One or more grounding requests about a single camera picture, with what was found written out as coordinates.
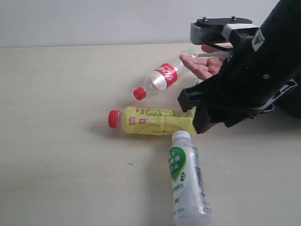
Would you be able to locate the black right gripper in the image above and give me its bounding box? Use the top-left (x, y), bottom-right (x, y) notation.
top-left (177, 28), bottom-right (294, 134)

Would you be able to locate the clear cola bottle red label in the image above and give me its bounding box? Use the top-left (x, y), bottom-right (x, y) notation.
top-left (133, 49), bottom-right (198, 100)

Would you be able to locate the yellow label bottle red cap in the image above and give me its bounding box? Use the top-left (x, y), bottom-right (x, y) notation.
top-left (108, 106), bottom-right (196, 136)

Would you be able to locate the white green yogurt drink bottle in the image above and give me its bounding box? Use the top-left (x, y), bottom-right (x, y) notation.
top-left (168, 131), bottom-right (213, 226)

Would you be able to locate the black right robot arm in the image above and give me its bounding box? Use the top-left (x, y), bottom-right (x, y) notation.
top-left (178, 0), bottom-right (301, 134)

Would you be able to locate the white fruit label bottle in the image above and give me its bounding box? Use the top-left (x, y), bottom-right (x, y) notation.
top-left (194, 79), bottom-right (203, 86)

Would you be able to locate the person's open bare hand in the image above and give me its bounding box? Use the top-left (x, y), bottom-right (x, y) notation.
top-left (179, 54), bottom-right (226, 81)

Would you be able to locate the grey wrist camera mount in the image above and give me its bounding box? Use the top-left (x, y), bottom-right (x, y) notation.
top-left (190, 16), bottom-right (258, 45)

